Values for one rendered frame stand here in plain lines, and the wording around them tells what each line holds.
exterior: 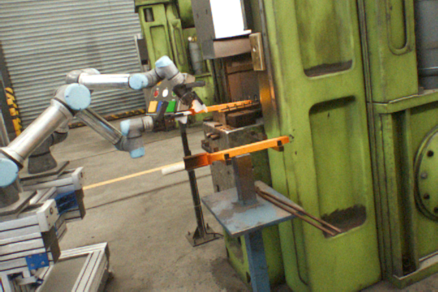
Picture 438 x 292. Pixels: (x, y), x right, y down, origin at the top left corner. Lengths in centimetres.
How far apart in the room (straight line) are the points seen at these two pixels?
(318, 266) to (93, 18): 880
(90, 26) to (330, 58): 853
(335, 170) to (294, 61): 60
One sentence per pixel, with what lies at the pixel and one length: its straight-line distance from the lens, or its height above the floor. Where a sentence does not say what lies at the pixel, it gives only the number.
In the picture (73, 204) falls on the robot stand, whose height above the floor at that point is 60.
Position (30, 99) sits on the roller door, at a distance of 994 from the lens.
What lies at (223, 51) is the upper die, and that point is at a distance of 191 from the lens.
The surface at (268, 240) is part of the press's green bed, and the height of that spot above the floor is 28.
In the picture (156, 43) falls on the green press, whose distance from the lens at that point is 690.
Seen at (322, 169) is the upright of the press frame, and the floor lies 67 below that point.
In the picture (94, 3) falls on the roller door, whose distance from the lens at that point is 1000.
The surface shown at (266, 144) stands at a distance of 136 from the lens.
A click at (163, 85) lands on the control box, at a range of 251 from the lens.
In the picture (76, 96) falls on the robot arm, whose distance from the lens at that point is 169.
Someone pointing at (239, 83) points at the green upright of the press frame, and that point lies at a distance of 223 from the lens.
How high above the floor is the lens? 130
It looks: 11 degrees down
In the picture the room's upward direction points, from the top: 9 degrees counter-clockwise
